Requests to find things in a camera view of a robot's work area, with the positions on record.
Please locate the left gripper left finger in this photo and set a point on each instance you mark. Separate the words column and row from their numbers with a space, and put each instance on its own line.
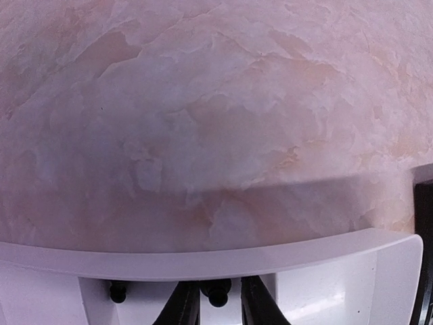
column 183, row 306

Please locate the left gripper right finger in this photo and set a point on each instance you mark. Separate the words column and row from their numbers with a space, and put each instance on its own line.
column 258, row 306

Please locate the black pawn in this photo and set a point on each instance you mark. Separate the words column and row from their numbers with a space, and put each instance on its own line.
column 217, row 291
column 118, row 291

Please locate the black white chessboard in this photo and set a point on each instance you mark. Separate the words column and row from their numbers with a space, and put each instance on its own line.
column 422, row 313

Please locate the white plastic compartment tray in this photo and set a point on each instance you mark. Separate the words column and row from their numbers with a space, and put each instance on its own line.
column 364, row 277

